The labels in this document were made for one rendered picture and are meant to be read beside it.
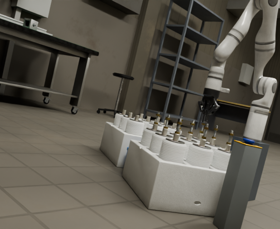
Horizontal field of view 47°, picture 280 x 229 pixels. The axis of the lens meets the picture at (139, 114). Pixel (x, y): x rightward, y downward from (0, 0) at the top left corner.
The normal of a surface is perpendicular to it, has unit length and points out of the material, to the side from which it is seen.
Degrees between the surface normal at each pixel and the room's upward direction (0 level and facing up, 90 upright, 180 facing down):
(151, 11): 90
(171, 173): 90
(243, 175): 90
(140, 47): 90
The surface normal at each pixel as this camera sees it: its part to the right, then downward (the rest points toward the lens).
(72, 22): 0.71, 0.21
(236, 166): -0.93, -0.20
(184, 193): 0.29, 0.13
